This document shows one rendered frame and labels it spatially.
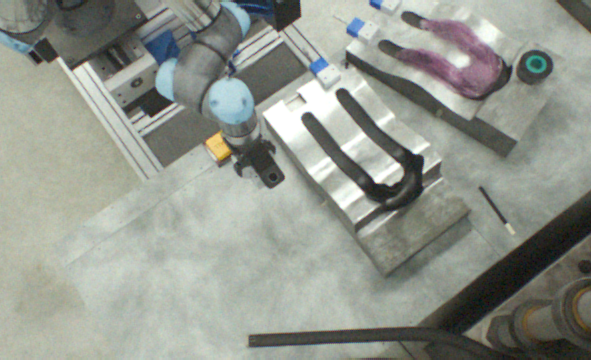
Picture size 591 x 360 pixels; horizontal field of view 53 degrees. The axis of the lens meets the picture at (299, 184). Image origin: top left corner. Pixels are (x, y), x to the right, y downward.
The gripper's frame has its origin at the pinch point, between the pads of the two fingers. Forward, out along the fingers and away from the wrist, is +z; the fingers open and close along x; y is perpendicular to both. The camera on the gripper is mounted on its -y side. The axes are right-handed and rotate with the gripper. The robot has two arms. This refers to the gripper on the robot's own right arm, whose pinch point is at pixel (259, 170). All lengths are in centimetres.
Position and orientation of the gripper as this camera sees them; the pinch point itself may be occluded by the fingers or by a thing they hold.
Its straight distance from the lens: 137.7
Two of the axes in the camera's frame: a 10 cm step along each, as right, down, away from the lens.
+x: -8.1, 5.7, -1.4
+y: -5.9, -7.6, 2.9
